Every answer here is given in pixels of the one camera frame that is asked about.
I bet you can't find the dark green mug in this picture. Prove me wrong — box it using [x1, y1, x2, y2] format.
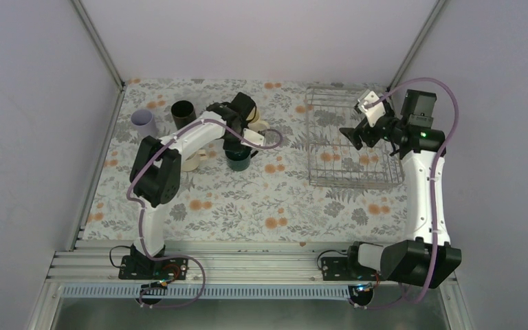
[225, 148, 252, 172]

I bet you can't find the cream ribbed mug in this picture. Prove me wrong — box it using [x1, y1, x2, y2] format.
[246, 107, 270, 132]

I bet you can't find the metal wire dish rack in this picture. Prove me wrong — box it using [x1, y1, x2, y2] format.
[306, 86, 407, 188]

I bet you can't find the beige white mug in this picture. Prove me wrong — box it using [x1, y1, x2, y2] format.
[181, 149, 208, 172]

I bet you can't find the black mug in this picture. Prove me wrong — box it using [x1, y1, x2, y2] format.
[170, 100, 197, 130]

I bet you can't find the lilac plastic cup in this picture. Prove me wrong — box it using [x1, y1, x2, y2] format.
[131, 109, 158, 138]

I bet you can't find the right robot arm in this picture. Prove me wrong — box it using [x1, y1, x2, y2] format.
[340, 89, 462, 289]

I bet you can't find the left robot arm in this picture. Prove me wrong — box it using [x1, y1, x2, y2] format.
[126, 92, 266, 278]

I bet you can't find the floral table mat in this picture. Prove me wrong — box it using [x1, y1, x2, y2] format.
[83, 78, 407, 243]

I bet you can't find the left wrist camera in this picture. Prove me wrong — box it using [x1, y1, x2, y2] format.
[241, 129, 265, 148]

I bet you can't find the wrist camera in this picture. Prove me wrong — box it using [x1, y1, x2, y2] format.
[241, 129, 265, 148]
[354, 89, 395, 129]

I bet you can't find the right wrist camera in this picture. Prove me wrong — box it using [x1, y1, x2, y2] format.
[354, 89, 395, 129]

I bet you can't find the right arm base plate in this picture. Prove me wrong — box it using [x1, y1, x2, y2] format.
[320, 256, 381, 282]

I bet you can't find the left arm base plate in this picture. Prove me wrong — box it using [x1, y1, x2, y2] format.
[118, 256, 189, 281]

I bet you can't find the aluminium front rail frame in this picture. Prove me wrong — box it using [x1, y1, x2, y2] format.
[30, 239, 472, 329]

